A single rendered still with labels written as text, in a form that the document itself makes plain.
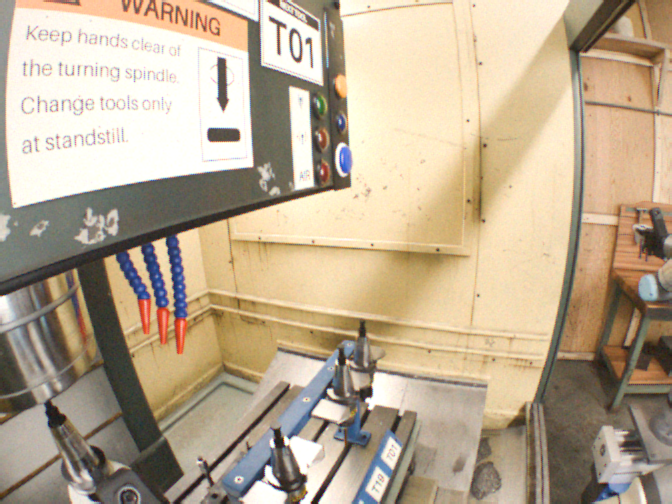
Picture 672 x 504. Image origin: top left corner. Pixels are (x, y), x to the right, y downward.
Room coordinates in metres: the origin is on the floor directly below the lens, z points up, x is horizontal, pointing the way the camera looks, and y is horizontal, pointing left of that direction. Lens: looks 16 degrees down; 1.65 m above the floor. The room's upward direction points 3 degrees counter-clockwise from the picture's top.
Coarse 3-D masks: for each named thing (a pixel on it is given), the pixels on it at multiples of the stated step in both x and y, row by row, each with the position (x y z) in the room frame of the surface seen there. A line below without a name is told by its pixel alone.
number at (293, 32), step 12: (288, 24) 0.28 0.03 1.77; (288, 36) 0.28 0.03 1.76; (300, 36) 0.29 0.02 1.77; (312, 36) 0.32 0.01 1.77; (288, 48) 0.28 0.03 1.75; (300, 48) 0.29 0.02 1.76; (312, 48) 0.31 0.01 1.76; (300, 60) 0.29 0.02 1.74; (312, 60) 0.31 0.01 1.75; (312, 72) 0.31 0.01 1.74
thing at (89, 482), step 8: (96, 448) 0.21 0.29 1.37; (104, 456) 0.20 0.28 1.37; (64, 464) 0.17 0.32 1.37; (104, 464) 0.19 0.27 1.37; (64, 472) 0.16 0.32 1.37; (96, 472) 0.18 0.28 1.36; (104, 472) 0.18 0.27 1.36; (112, 472) 0.20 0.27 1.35; (72, 480) 0.16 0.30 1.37; (80, 480) 0.16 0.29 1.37; (88, 480) 0.16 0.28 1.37; (96, 480) 0.17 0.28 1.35; (72, 488) 0.16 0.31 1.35; (80, 488) 0.15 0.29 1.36; (88, 488) 0.16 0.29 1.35; (88, 496) 0.16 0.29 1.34
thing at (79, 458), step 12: (48, 420) 0.18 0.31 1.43; (60, 432) 0.17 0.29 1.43; (72, 432) 0.19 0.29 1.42; (60, 444) 0.17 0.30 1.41; (72, 444) 0.18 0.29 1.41; (84, 444) 0.19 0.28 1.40; (72, 456) 0.17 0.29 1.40; (84, 456) 0.18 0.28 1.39; (96, 456) 0.20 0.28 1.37; (72, 468) 0.16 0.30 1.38; (84, 468) 0.17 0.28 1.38
